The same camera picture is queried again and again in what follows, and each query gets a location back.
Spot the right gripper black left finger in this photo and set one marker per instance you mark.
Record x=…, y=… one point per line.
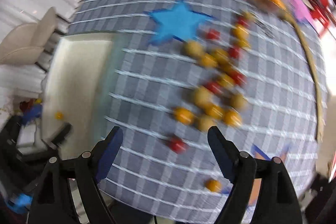
x=52, y=200

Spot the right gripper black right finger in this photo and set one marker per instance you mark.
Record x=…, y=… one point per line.
x=277, y=201

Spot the yellow cherry tomato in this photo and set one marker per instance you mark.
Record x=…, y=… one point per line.
x=232, y=118
x=184, y=116
x=207, y=61
x=214, y=111

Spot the red cherry tomato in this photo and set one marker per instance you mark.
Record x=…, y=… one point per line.
x=177, y=145
x=212, y=34
x=214, y=87

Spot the yellow tomato in tray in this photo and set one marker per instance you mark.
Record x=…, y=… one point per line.
x=59, y=115

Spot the white rectangular tray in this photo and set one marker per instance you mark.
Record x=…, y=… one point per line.
x=73, y=87

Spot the beige chair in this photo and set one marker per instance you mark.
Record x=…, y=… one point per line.
x=25, y=43

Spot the grey checkered star tablecloth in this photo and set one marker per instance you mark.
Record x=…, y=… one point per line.
x=153, y=79

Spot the red plastic stool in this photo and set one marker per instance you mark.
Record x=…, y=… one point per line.
x=321, y=12

